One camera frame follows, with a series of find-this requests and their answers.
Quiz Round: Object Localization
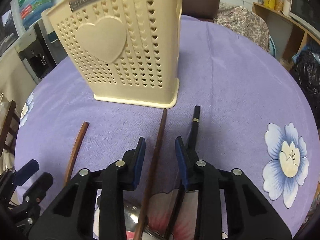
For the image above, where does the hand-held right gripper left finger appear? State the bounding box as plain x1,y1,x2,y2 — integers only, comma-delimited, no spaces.
28,137,147,240

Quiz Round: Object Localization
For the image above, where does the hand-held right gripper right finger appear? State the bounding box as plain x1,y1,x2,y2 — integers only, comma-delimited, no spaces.
175,136,293,240

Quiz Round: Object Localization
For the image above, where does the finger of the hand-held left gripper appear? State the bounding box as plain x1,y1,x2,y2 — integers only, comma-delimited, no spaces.
14,159,40,184
23,172,54,207

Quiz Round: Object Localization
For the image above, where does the brown wooden chopstick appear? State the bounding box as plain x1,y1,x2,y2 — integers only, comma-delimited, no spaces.
134,108,168,240
63,122,89,188

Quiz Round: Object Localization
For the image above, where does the black chopstick with gold band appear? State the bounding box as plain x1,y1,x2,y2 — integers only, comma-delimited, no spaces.
164,106,201,240

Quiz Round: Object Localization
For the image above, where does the metal spoon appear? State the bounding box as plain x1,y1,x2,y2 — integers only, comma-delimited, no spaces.
122,200,160,240

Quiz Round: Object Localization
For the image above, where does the cream plastic utensil holder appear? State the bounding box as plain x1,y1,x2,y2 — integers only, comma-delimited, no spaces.
47,0,182,109

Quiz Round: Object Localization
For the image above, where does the dark wooden stool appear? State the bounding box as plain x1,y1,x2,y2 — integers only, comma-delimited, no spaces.
0,100,17,155

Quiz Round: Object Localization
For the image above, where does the purple floral tablecloth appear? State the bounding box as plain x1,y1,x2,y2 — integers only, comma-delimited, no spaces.
15,14,320,240

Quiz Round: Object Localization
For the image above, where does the grey water dispenser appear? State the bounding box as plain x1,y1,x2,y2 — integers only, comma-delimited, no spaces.
19,17,60,85

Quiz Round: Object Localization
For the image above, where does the sliding window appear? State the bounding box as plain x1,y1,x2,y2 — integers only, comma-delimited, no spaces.
0,0,20,58

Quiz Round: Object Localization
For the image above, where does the floral cloth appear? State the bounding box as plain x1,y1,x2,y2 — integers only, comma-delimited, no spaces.
215,2,270,53

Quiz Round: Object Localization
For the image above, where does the black plastic bag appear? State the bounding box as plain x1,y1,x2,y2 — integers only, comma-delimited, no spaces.
291,44,320,120

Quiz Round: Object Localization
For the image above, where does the blue water bottle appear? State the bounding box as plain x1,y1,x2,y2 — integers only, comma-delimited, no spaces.
15,0,54,32

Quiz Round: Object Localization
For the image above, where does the wooden shelf unit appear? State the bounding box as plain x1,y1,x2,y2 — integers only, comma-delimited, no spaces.
252,2,320,63

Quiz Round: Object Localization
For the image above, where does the white microwave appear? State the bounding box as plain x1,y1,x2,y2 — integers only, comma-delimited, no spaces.
290,0,320,29

